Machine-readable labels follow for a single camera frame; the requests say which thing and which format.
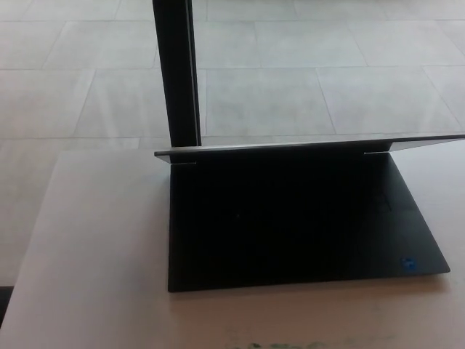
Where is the silver Dell laptop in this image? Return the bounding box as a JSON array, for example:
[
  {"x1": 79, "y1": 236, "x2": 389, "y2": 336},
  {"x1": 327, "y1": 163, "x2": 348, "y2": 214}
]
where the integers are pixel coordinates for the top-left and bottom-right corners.
[{"x1": 153, "y1": 134, "x2": 465, "y2": 294}]

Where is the black vertical window frame post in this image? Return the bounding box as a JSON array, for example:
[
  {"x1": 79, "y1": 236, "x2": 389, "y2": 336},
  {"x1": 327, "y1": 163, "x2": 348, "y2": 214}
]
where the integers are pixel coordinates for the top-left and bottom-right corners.
[{"x1": 152, "y1": 0, "x2": 203, "y2": 151}]

